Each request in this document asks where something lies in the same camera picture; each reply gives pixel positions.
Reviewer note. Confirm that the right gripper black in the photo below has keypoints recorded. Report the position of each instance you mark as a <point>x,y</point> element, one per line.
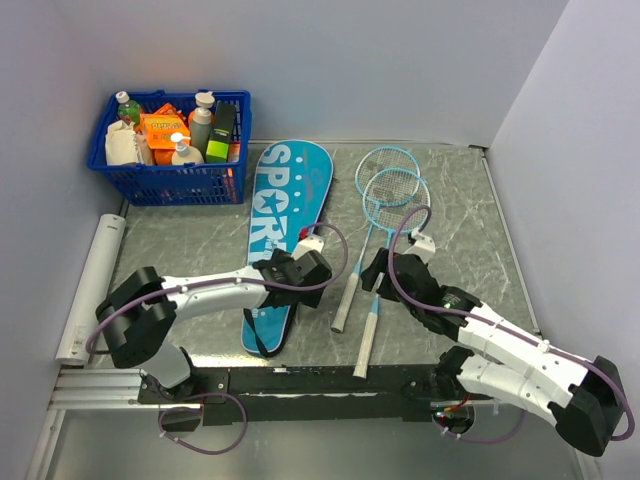
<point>370,275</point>

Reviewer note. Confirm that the green bottle white cap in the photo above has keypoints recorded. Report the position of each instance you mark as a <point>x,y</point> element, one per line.
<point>128,109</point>

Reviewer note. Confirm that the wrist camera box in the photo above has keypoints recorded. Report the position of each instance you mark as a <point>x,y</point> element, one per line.
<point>420,245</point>
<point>308,241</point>

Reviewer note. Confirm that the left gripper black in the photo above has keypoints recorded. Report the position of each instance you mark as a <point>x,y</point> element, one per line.
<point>281,257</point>

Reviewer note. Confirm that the blue plastic shopping basket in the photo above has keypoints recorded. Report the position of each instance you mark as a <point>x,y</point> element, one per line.
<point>206,184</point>

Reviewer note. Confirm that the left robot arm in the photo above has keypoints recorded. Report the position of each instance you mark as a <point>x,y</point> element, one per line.
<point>137,316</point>

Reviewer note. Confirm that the blue SPORT racket cover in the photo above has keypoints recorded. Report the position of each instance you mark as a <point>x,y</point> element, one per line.
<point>291,183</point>

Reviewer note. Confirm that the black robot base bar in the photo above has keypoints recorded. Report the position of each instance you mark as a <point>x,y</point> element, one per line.
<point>305,393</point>

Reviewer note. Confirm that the grey bottle white pump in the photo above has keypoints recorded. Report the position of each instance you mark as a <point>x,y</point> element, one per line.
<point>200,121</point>

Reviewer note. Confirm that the orange round item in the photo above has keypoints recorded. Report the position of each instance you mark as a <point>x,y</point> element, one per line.
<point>163,157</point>

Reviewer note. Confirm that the small white pump bottle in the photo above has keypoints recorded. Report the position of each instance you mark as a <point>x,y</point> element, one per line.
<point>183,153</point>

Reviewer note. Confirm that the beige cloth bag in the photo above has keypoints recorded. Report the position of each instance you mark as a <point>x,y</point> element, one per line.
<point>124,146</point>

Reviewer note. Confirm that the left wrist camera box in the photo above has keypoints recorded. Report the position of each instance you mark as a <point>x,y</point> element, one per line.
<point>308,241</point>

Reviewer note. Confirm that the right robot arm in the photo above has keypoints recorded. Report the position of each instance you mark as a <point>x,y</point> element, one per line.
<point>583,400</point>

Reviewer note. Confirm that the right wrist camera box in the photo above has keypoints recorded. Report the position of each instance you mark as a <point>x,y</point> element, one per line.
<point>420,245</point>

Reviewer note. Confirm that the black and green box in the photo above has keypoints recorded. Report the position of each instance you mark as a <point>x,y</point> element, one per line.
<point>217,148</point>

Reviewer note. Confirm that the blue racket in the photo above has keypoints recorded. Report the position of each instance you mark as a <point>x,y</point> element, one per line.
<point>374,162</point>
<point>388,197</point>

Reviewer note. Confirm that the orange snack box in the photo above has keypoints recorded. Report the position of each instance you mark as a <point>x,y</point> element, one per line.
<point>158,129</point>

